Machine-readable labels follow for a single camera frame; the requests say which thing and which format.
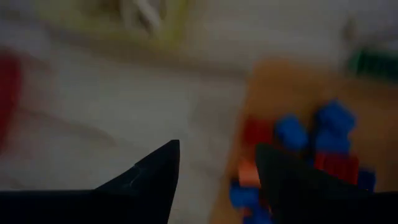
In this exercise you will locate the dark green long block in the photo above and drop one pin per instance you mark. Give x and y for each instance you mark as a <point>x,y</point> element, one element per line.
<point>376,63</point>

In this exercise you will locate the yellow plastic bin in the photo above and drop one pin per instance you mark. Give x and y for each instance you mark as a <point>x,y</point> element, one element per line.
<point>93,25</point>

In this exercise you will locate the orange plastic bin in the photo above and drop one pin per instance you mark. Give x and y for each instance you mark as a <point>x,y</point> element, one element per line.
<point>295,87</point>

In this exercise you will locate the small orange block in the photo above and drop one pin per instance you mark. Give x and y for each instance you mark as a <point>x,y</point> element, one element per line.
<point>248,174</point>

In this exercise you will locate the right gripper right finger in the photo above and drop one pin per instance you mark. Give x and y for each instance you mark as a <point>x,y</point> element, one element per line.
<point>295,193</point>

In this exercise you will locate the pink plastic bin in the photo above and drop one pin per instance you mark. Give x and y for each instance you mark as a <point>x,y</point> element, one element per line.
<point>9,99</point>

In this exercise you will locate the small red block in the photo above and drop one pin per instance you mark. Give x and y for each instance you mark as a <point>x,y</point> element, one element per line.
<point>337,166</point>
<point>256,130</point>

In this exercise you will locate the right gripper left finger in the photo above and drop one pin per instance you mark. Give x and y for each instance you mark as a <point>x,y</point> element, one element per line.
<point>152,186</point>

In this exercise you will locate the wooden block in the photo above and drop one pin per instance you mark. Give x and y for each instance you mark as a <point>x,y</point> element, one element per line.
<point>146,15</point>

